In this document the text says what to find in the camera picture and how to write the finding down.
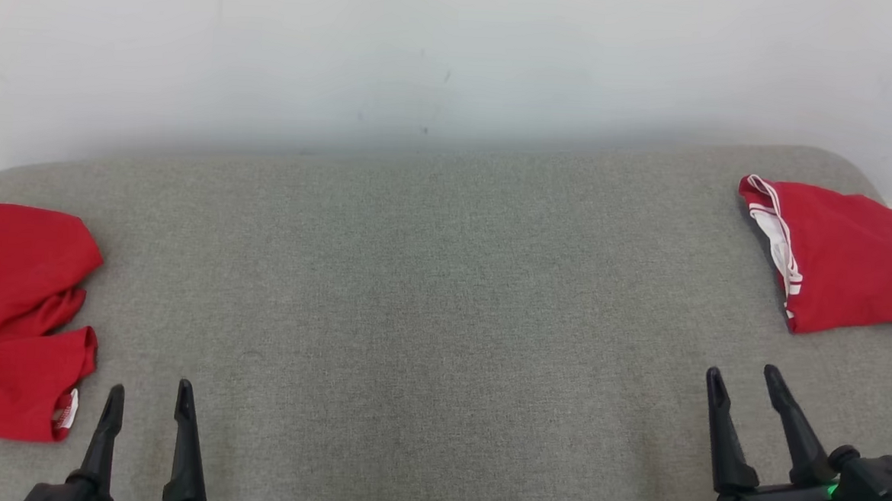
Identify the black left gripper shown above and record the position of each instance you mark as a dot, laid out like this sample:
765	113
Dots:
47	497

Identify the red jersey with white trim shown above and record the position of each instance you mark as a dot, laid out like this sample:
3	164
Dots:
850	256

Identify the plain red garment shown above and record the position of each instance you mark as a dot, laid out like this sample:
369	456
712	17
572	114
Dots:
17	274

